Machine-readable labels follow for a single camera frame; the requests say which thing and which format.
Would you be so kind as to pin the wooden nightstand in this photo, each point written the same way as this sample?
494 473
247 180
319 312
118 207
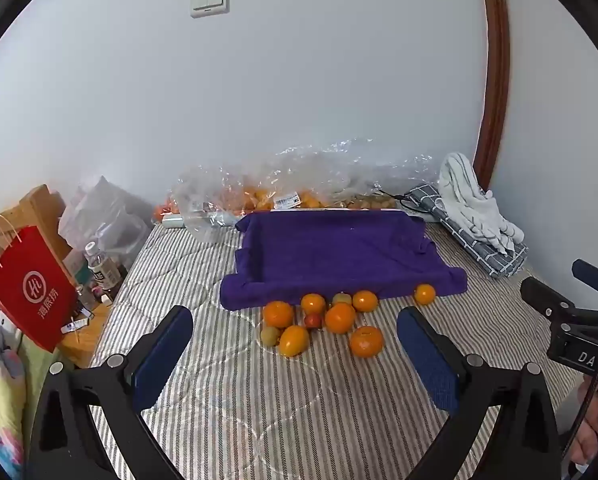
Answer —
86 335

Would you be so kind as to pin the orange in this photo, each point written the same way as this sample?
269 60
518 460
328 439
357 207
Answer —
313 304
278 314
367 341
424 294
365 301
294 340
340 318

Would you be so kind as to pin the small red fruit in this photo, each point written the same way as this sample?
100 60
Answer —
312 320

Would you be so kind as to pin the white bag label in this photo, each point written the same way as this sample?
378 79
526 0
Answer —
288 202

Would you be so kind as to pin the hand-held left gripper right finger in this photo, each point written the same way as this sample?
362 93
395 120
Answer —
429 360

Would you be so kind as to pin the white light switch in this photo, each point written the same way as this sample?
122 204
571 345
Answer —
209 1

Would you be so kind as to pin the bagged oranges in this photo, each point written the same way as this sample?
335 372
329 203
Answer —
259 199

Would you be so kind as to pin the small yellow-green fruit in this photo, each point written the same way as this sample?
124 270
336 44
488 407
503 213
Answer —
342 298
270 335

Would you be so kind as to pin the person's right hand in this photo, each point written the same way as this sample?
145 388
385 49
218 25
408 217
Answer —
586 435

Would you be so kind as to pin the white striped towel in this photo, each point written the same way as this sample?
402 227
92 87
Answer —
461 185

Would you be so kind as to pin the crinkled clear plastic bag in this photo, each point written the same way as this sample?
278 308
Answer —
379 165

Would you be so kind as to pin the red paper bag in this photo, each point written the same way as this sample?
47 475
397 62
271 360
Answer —
29 290

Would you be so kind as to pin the purple towel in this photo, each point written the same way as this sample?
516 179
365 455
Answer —
329 255

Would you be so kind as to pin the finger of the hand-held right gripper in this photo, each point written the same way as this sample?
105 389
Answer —
544 295
596 275

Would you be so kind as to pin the grey plastic bag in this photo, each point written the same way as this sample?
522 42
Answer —
109 210

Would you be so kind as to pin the bagged brown longans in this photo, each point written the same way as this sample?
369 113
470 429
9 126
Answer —
371 203

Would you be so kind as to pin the grey checked cloth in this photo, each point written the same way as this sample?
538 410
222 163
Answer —
479 250

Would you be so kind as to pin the brown wooden door frame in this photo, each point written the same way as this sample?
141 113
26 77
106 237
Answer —
496 85

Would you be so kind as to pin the clear water bottle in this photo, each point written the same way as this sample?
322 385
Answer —
99 267

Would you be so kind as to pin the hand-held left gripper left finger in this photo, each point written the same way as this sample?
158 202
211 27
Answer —
161 360

